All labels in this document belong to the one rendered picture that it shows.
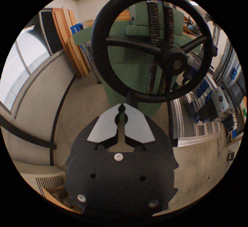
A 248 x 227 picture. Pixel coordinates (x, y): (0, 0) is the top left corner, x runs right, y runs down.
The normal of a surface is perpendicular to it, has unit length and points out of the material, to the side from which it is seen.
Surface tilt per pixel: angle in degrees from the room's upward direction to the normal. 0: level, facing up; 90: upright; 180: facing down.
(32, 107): 90
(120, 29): 90
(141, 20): 90
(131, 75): 90
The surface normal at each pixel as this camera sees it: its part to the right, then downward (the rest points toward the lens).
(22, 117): 1.00, -0.08
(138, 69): 0.00, 0.84
